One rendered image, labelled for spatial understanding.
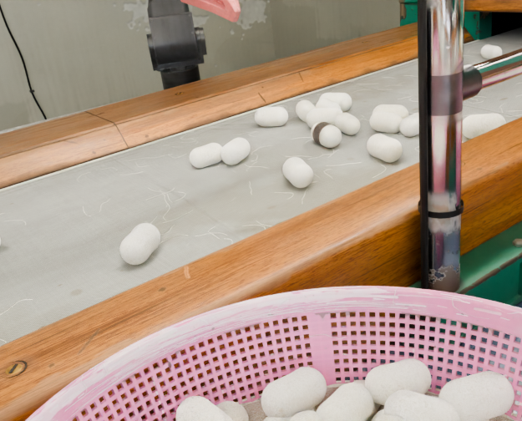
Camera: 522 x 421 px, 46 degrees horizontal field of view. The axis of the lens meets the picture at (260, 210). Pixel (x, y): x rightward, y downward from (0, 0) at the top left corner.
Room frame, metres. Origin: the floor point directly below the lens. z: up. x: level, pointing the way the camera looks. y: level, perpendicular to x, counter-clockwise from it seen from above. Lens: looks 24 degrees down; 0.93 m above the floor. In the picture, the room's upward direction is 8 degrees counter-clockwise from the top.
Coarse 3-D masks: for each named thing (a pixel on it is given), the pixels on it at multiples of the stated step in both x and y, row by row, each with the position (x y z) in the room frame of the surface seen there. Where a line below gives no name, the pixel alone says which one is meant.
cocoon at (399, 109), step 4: (380, 104) 0.59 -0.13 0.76; (384, 104) 0.59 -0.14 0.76; (388, 104) 0.59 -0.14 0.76; (392, 104) 0.59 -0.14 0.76; (396, 104) 0.59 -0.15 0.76; (376, 108) 0.59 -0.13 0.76; (380, 108) 0.59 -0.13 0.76; (384, 108) 0.58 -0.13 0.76; (388, 108) 0.58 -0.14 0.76; (392, 108) 0.58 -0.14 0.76; (396, 108) 0.58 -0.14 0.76; (400, 108) 0.58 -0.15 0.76; (404, 108) 0.58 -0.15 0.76; (372, 112) 0.59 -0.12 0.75; (388, 112) 0.58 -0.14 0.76; (392, 112) 0.58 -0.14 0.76; (396, 112) 0.58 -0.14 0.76; (400, 112) 0.57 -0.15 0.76; (404, 112) 0.58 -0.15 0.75; (404, 116) 0.57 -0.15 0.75
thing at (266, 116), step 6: (264, 108) 0.64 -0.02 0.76; (270, 108) 0.63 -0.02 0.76; (276, 108) 0.63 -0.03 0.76; (282, 108) 0.63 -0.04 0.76; (258, 114) 0.63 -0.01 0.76; (264, 114) 0.63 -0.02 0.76; (270, 114) 0.63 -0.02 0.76; (276, 114) 0.62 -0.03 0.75; (282, 114) 0.62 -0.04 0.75; (258, 120) 0.63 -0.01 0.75; (264, 120) 0.63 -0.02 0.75; (270, 120) 0.63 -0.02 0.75; (276, 120) 0.62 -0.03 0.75; (282, 120) 0.62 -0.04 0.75; (264, 126) 0.64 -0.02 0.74
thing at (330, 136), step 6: (312, 126) 0.56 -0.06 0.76; (330, 126) 0.54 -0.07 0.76; (324, 132) 0.54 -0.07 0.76; (330, 132) 0.54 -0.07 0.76; (336, 132) 0.54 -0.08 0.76; (312, 138) 0.55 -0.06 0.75; (324, 138) 0.54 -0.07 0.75; (330, 138) 0.53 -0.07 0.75; (336, 138) 0.53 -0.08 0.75; (324, 144) 0.54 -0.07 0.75; (330, 144) 0.53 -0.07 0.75; (336, 144) 0.54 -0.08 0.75
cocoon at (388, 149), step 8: (376, 136) 0.50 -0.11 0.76; (384, 136) 0.50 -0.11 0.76; (368, 144) 0.50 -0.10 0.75; (376, 144) 0.49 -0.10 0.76; (384, 144) 0.48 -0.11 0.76; (392, 144) 0.48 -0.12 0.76; (400, 144) 0.48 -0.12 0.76; (368, 152) 0.50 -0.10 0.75; (376, 152) 0.49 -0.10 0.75; (384, 152) 0.48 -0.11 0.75; (392, 152) 0.48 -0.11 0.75; (400, 152) 0.48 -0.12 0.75; (384, 160) 0.48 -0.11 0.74; (392, 160) 0.48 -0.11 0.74
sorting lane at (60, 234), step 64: (256, 128) 0.64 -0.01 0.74; (0, 192) 0.54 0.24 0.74; (64, 192) 0.52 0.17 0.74; (128, 192) 0.50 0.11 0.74; (192, 192) 0.48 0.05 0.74; (256, 192) 0.46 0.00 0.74; (320, 192) 0.44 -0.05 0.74; (0, 256) 0.40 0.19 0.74; (64, 256) 0.39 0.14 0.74; (192, 256) 0.36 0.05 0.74; (0, 320) 0.31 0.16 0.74
